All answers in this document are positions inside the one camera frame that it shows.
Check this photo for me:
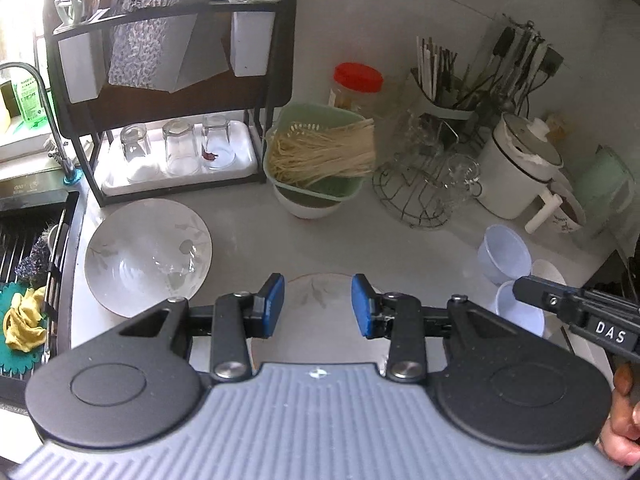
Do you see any white shallow bowl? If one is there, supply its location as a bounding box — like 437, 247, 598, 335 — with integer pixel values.
492, 280, 547, 337

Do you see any bundle of dry noodles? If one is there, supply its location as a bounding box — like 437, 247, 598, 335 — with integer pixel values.
268, 119, 377, 187

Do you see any metal faucet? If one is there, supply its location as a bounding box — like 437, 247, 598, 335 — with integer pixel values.
0, 62, 82, 187

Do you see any bundle of chopsticks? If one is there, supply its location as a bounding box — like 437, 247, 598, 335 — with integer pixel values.
416, 35, 472, 107

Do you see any black stove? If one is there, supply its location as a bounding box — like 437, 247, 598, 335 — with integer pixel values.
597, 245, 640, 306

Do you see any white drip tray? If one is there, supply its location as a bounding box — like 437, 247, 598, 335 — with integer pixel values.
100, 120, 259, 197

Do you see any yellow cloth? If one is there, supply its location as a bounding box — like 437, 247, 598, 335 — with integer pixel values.
2, 287, 49, 354

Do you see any patterned grey cutting board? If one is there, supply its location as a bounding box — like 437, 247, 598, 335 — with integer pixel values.
107, 0, 211, 93

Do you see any green chopstick holder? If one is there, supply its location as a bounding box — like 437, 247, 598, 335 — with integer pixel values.
410, 67, 482, 122

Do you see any pale lavender bowl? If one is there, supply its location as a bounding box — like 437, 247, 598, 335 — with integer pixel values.
476, 224, 534, 286

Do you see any red lid plastic jar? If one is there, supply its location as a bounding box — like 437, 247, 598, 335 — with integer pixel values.
328, 62, 385, 117

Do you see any green scrub mat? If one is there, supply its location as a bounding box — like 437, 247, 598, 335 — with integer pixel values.
0, 282, 54, 374

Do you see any yellow box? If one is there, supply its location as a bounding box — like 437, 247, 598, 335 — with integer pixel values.
545, 115, 572, 144

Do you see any person's right hand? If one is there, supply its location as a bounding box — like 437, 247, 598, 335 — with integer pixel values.
599, 361, 640, 461

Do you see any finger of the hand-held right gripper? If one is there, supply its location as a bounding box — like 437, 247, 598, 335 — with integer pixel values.
513, 275, 590, 330

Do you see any glass cup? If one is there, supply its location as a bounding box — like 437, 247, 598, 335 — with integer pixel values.
400, 110, 447, 161
442, 154, 484, 211

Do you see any green colander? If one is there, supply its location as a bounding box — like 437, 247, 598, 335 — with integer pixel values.
263, 102, 377, 201

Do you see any white electric pot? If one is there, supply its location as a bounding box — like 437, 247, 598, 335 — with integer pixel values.
475, 111, 576, 234

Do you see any wire cup rack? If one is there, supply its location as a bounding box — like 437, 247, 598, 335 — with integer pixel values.
372, 157, 463, 229

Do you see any white bowl under colander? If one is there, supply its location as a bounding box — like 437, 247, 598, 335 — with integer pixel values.
272, 182, 346, 220

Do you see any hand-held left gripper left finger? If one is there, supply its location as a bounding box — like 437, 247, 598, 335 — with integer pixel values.
117, 273, 286, 382

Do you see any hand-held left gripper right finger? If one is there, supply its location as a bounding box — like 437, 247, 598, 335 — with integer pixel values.
351, 273, 520, 386

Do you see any small floral plate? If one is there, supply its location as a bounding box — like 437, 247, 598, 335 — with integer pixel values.
248, 273, 398, 372

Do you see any clear drinking glass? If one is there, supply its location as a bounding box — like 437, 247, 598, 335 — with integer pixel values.
162, 119, 201, 177
201, 115, 237, 170
119, 124, 152, 165

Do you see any green bottle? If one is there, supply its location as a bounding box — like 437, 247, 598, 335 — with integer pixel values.
10, 67, 49, 127

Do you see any white utensil holder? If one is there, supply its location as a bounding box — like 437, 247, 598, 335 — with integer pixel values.
57, 7, 112, 103
230, 0, 277, 77

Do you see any kitchen sink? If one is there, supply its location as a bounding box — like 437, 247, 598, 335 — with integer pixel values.
0, 190, 83, 407

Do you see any large floral plate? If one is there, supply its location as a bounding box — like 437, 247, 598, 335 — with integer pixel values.
84, 199, 213, 318

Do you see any purple scrubber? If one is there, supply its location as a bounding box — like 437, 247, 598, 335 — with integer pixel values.
15, 252, 51, 287

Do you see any black dish rack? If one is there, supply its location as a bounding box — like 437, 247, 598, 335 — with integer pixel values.
42, 0, 300, 208

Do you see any floral bowl with brown paste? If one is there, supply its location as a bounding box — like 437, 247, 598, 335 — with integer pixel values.
547, 182, 587, 234

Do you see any pale green kettle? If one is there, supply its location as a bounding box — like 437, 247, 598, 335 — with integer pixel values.
570, 145, 636, 239

